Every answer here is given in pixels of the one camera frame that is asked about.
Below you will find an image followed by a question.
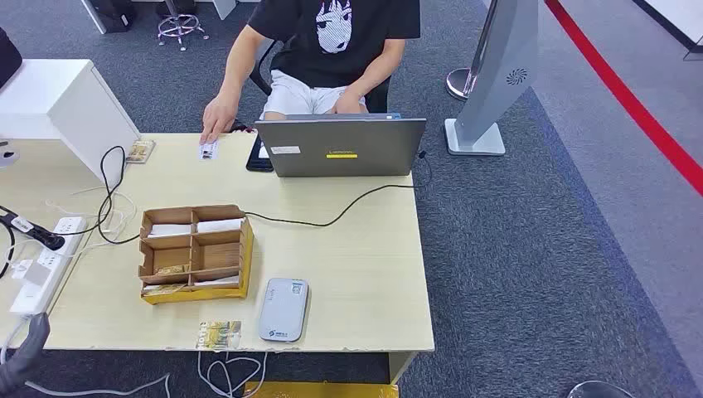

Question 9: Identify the person's right hand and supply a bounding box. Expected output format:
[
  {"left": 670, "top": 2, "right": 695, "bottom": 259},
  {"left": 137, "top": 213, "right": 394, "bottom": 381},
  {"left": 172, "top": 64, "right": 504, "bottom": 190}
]
[{"left": 198, "top": 90, "right": 243, "bottom": 146}]

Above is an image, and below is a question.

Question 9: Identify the person's left hand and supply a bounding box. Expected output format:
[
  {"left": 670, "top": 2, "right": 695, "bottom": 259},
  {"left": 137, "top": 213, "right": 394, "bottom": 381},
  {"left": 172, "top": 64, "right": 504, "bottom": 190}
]
[{"left": 332, "top": 90, "right": 368, "bottom": 115}]

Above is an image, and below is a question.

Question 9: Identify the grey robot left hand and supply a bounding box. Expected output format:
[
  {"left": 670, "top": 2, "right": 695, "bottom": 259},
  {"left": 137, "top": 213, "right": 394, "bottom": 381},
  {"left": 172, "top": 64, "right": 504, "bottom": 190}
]
[{"left": 0, "top": 312, "right": 51, "bottom": 392}]

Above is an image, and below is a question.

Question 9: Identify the wooden divided card box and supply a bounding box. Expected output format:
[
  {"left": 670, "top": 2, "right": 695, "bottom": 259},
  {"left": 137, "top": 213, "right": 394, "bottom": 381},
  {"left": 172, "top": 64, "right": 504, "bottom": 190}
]
[{"left": 137, "top": 204, "right": 255, "bottom": 306}]

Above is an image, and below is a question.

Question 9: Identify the person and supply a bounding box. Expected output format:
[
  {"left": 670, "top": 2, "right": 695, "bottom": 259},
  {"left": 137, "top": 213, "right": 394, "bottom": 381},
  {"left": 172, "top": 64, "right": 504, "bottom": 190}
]
[{"left": 198, "top": 0, "right": 422, "bottom": 146}]

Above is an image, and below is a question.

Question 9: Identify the grey card reader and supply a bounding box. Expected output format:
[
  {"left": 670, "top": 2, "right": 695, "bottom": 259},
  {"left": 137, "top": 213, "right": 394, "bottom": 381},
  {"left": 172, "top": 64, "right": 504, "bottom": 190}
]
[{"left": 258, "top": 278, "right": 310, "bottom": 344}]

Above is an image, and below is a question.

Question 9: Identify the grey laptop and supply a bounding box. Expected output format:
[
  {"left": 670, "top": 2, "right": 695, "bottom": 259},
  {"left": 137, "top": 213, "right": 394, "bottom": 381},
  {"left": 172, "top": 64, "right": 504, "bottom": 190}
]
[{"left": 254, "top": 114, "right": 427, "bottom": 178}]

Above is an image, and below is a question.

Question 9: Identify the black smartphone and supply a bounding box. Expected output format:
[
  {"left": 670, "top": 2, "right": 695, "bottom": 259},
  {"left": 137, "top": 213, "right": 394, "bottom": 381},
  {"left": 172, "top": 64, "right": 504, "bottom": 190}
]
[{"left": 245, "top": 134, "right": 274, "bottom": 173}]

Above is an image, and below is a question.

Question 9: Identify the white charger adapter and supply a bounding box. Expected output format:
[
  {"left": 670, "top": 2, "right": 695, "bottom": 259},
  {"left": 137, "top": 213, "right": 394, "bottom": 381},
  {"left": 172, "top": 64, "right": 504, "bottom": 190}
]
[{"left": 22, "top": 262, "right": 53, "bottom": 288}]

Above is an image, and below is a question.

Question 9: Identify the chrome stool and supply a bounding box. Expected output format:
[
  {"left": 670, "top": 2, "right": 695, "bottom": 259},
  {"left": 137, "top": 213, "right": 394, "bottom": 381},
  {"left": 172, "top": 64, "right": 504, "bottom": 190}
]
[{"left": 156, "top": 0, "right": 210, "bottom": 52}]

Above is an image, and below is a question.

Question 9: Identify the black plug with label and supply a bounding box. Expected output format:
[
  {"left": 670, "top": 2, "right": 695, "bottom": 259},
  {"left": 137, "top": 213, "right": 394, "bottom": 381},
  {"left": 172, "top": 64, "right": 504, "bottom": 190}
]
[{"left": 0, "top": 206, "right": 65, "bottom": 252}]

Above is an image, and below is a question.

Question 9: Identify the chrome stanchion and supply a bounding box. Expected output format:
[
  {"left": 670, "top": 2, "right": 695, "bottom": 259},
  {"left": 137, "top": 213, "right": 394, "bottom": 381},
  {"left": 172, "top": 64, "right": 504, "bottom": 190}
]
[{"left": 445, "top": 0, "right": 498, "bottom": 102}]

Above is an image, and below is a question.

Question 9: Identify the white power strip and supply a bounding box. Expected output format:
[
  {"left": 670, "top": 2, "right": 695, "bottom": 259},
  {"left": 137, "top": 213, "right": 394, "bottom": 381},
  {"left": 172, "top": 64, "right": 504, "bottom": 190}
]
[{"left": 9, "top": 216, "right": 88, "bottom": 317}]

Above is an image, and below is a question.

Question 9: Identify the grey kiosk stand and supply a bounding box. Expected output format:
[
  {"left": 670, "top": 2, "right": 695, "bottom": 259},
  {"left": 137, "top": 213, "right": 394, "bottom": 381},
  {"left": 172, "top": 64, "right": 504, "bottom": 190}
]
[{"left": 444, "top": 0, "right": 541, "bottom": 157}]

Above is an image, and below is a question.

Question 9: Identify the black computer case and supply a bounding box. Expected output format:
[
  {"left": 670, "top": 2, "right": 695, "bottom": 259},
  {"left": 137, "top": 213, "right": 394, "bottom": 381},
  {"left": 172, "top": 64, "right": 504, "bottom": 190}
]
[{"left": 87, "top": 0, "right": 138, "bottom": 35}]

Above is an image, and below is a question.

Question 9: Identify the white cabinet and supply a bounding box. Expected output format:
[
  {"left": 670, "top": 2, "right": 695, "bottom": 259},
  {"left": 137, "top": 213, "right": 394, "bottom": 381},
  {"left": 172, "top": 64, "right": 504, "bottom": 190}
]
[{"left": 0, "top": 58, "right": 141, "bottom": 188}]

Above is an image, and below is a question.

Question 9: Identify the grey round object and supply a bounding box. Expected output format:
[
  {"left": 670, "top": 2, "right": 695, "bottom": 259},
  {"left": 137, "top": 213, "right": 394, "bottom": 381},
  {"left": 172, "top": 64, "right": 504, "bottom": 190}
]
[{"left": 0, "top": 139, "right": 22, "bottom": 169}]

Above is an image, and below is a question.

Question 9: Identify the black bag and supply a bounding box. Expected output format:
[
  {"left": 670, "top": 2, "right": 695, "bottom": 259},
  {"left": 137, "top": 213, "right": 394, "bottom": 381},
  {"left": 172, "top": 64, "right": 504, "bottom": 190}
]
[{"left": 0, "top": 27, "right": 24, "bottom": 89}]

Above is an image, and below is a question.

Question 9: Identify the yellow box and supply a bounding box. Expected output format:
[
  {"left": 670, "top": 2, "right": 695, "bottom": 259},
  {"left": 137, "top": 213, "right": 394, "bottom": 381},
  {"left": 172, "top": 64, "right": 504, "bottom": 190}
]
[{"left": 243, "top": 381, "right": 400, "bottom": 398}]

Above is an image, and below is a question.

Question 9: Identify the dark round rimmed object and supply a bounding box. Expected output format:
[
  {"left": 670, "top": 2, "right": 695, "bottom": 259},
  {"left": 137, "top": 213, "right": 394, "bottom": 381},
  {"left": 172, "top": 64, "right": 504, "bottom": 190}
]
[{"left": 567, "top": 380, "right": 638, "bottom": 398}]

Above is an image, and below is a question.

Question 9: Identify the white cable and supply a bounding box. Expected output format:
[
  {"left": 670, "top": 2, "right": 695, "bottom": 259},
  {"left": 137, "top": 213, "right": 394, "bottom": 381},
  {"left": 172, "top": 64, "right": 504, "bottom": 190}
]
[
  {"left": 43, "top": 187, "right": 138, "bottom": 260},
  {"left": 0, "top": 318, "right": 172, "bottom": 398},
  {"left": 196, "top": 351, "right": 269, "bottom": 398}
]

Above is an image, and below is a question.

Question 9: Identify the thin black cable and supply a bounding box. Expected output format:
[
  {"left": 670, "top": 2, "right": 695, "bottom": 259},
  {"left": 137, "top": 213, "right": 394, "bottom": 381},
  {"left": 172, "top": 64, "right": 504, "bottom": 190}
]
[{"left": 0, "top": 219, "right": 17, "bottom": 279}]

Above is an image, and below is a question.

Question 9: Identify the black looped cable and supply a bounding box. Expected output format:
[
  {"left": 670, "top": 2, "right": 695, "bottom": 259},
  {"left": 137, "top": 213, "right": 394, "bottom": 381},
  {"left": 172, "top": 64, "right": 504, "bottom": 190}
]
[{"left": 55, "top": 145, "right": 141, "bottom": 245}]

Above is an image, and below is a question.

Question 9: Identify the black laptop cable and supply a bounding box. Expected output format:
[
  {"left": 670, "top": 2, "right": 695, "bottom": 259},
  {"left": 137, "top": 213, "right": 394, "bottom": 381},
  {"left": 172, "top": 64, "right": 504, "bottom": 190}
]
[{"left": 243, "top": 151, "right": 434, "bottom": 229}]

